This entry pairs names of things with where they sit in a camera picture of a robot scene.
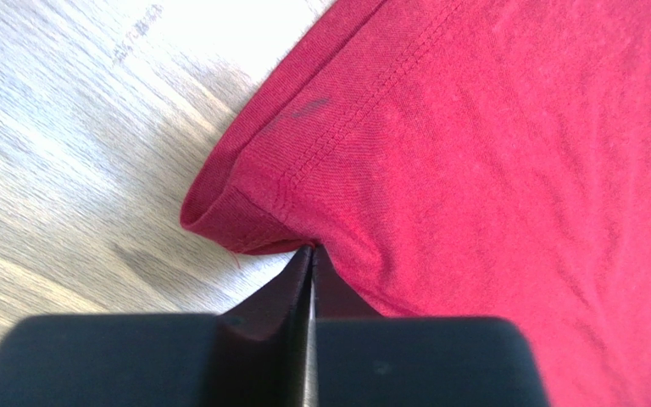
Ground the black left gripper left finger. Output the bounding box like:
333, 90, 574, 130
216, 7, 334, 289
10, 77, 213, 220
207, 246, 313, 406

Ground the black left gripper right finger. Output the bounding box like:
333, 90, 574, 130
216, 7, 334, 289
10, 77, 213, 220
312, 247, 393, 406

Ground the red t shirt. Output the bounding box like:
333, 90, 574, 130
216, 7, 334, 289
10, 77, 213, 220
180, 1, 651, 406

